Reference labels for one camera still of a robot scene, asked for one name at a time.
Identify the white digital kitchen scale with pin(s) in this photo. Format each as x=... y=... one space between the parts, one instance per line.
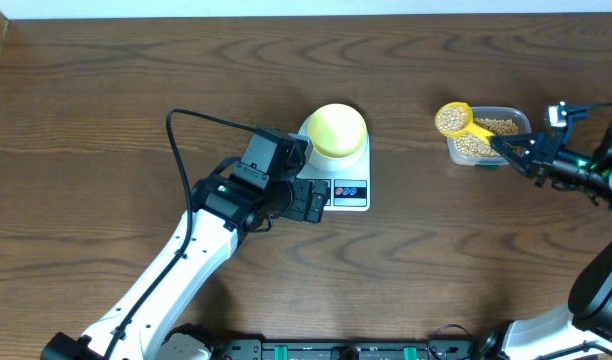
x=348 y=177

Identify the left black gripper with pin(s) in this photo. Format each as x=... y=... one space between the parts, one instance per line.
x=300 y=190

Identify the soybeans in container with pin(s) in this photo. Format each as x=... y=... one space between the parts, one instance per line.
x=470 y=145

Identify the pale yellow bowl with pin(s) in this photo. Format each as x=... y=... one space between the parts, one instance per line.
x=337 y=130

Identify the yellow measuring scoop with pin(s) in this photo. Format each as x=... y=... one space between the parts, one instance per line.
x=456 y=119

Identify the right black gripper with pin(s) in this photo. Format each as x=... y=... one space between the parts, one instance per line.
x=528 y=165

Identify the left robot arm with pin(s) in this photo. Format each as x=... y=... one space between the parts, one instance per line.
x=240 y=196

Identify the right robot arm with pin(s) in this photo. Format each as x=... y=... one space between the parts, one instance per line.
x=583 y=326

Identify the clear plastic container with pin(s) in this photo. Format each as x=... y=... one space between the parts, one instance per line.
x=494 y=113

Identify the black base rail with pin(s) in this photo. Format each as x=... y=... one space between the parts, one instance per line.
x=257 y=347

